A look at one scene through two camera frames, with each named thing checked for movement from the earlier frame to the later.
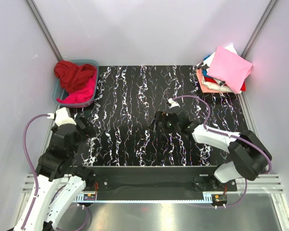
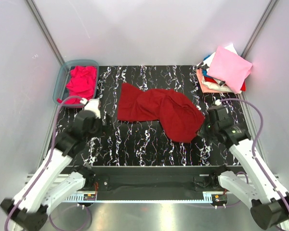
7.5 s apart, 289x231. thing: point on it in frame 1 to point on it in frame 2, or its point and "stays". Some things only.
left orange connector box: [89, 197] stays
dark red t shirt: [72, 76] to [179, 119]
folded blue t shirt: [204, 58] stays
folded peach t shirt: [199, 71] stays
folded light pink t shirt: [230, 70] stays
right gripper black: [162, 117] to [202, 126]
